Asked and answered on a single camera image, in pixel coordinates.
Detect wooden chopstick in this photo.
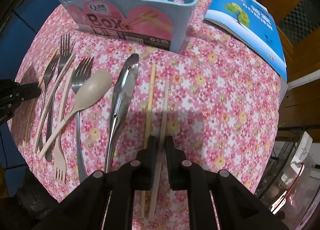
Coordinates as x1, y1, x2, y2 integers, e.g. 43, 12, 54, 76
148, 79, 169, 221
23, 49, 57, 145
140, 63, 156, 219

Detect steel fork near chopstick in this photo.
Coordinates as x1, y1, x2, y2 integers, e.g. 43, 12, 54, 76
37, 53, 61, 152

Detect pink plastic chopstick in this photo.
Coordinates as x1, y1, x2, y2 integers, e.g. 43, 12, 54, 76
32, 54, 76, 154

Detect steel fork middle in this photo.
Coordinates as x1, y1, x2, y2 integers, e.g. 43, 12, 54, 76
44, 33, 75, 162

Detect pink floral tablecloth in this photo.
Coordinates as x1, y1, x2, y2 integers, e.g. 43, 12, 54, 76
8, 0, 280, 229

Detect steel fork right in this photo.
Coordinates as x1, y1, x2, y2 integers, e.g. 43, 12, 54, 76
71, 56, 94, 183

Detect beige plastic spoon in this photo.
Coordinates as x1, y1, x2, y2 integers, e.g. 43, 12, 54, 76
38, 69, 112, 158

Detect steel knife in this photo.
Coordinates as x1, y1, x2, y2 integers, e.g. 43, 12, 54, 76
105, 53, 139, 173

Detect beige plastic fork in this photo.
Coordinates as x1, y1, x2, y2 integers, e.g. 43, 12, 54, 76
53, 68, 75, 184

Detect light blue utensil box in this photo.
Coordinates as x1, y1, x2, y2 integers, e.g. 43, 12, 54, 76
59, 0, 199, 52

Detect blue book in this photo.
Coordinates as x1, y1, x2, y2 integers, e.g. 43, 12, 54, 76
204, 0, 287, 80

